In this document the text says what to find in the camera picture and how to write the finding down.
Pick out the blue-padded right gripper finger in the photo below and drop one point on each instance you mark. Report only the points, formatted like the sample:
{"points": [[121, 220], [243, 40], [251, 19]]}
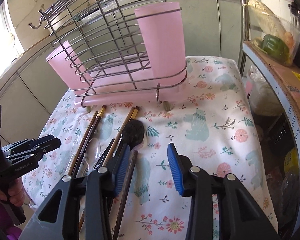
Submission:
{"points": [[192, 181]]}

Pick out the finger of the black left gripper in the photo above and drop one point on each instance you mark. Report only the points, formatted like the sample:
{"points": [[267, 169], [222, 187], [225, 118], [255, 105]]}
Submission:
{"points": [[45, 144]]}

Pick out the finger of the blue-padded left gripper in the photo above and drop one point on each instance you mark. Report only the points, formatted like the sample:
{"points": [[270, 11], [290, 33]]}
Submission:
{"points": [[103, 185]]}

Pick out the dark wooden chopstick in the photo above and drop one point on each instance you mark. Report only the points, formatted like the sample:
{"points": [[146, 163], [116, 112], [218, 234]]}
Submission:
{"points": [[125, 192]]}

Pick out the black plastic spoon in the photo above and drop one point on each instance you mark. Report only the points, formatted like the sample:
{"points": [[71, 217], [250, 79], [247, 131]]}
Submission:
{"points": [[132, 135]]}

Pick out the gold-banded brown chopstick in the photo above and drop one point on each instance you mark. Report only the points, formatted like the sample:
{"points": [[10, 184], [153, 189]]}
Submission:
{"points": [[130, 119]]}

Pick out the purple sleeve forearm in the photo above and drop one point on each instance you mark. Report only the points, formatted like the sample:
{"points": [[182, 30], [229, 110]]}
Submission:
{"points": [[7, 225]]}

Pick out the person's left hand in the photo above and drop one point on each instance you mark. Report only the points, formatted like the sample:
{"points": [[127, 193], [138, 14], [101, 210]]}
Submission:
{"points": [[15, 192]]}

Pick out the gold-banded dark chopstick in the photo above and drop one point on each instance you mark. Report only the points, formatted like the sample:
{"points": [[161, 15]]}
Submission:
{"points": [[93, 129]]}

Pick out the clear plastic spoon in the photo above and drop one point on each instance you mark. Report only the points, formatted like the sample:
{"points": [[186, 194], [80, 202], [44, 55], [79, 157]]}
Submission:
{"points": [[91, 156]]}

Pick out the brown wooden chopstick left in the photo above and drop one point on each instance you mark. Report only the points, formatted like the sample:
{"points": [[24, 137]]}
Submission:
{"points": [[75, 154]]}

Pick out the floral bear pattern cloth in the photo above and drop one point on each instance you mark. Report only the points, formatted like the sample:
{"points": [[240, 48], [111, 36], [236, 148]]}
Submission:
{"points": [[213, 126]]}

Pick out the pink left utensil cup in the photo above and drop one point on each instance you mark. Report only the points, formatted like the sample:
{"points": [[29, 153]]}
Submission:
{"points": [[68, 66]]}

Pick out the pink utensil cup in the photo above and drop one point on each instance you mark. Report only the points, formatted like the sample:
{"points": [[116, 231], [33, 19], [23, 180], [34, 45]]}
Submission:
{"points": [[68, 66], [162, 31]]}

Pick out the pink drip tray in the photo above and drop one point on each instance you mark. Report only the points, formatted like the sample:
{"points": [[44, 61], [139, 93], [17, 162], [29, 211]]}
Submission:
{"points": [[131, 83]]}

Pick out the white plastic bag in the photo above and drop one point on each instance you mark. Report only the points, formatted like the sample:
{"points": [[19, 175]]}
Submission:
{"points": [[262, 99]]}

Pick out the green bell pepper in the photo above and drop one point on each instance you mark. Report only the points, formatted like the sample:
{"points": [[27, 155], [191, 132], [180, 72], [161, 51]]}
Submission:
{"points": [[275, 47]]}

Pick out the pink right utensil cup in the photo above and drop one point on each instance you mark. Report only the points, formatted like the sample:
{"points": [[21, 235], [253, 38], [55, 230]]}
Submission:
{"points": [[162, 31]]}

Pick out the clear plastic produce bag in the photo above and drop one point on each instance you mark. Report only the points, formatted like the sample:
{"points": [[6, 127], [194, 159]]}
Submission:
{"points": [[263, 21]]}

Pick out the chrome shelf pole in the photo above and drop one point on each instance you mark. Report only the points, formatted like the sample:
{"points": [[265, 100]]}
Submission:
{"points": [[244, 35]]}

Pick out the black plastic utensil handle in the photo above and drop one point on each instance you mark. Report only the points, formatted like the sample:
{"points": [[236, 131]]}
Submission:
{"points": [[103, 156]]}

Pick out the metal wire utensil rack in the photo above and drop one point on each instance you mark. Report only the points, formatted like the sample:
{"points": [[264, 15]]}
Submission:
{"points": [[97, 30]]}

